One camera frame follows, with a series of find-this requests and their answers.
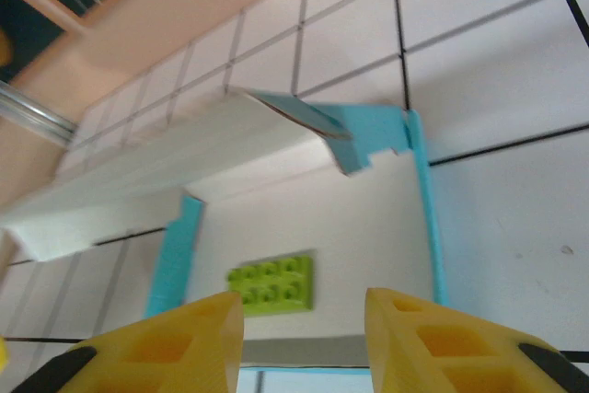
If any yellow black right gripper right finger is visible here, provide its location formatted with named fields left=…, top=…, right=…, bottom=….
left=364, top=286, right=589, bottom=393

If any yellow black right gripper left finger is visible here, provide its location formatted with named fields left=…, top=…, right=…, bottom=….
left=8, top=291, right=244, bottom=393

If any green toy brick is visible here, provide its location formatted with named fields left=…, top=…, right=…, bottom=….
left=225, top=249, right=317, bottom=319

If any white and blue paper box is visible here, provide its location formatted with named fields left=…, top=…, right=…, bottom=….
left=0, top=87, right=451, bottom=376

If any aluminium frame post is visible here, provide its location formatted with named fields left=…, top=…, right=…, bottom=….
left=0, top=79, right=77, bottom=145

